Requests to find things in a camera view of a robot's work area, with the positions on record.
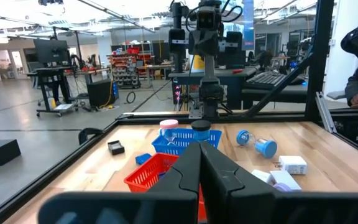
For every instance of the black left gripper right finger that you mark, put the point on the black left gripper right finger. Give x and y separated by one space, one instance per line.
219 174

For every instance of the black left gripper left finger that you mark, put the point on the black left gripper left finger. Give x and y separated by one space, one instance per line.
185 177

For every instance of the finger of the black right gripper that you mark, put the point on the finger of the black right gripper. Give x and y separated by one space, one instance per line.
196 43
211 43

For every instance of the white box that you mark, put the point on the white box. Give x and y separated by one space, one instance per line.
261 175
286 180

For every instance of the black capped hourglass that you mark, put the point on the black capped hourglass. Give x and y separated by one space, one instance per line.
201 125

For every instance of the large blue capped hourglass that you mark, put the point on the large blue capped hourglass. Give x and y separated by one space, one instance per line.
266 148

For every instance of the pink capped hourglass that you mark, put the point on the pink capped hourglass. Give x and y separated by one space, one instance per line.
168 124

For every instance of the large white wall charger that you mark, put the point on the large white wall charger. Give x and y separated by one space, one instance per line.
294 165

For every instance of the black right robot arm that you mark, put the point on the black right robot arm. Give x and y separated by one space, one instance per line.
211 96

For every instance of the yellow background object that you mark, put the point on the yellow background object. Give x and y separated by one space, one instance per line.
199 63

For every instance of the dark grey desk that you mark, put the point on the dark grey desk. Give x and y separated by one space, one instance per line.
225 84

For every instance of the red plastic basket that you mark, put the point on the red plastic basket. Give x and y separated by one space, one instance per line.
148 174

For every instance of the blue plastic basket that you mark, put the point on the blue plastic basket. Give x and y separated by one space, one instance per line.
185 137

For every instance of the black computer keyboard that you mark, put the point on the black computer keyboard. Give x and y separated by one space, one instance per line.
269 79

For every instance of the dark blue rectangular block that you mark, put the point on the dark blue rectangular block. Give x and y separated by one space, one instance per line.
143 158

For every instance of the purple capped hourglass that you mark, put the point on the purple capped hourglass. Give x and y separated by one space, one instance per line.
282 187

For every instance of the shelf with red bins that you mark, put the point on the shelf with red bins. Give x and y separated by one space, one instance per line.
126 68

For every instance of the small black rectangular box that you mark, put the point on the small black rectangular box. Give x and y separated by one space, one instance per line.
116 148

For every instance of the black computer tower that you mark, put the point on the black computer tower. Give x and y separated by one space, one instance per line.
101 93

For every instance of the silver aluminium extrusion bar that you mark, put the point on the silver aluminium extrusion bar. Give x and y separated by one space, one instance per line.
325 112

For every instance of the black computer monitor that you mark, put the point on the black computer monitor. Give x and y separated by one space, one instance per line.
51 51

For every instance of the black rolling desk cart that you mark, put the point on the black rolling desk cart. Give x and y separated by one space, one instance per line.
50 73

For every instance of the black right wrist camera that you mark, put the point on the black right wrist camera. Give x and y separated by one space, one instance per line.
208 18

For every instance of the black frame clamp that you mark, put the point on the black frame clamp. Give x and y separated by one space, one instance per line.
84 133

